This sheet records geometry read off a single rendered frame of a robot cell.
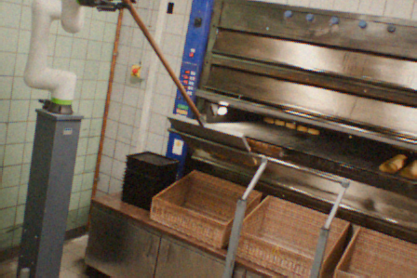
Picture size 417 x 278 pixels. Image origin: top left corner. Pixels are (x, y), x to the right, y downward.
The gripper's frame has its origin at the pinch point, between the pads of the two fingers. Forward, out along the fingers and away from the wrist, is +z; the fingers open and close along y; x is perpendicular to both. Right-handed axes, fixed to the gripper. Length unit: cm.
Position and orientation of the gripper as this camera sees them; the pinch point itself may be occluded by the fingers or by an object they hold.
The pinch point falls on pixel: (127, 3)
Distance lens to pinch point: 218.9
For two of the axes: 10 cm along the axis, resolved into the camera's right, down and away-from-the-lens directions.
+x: -3.1, -5.3, -7.9
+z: 8.4, 2.4, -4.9
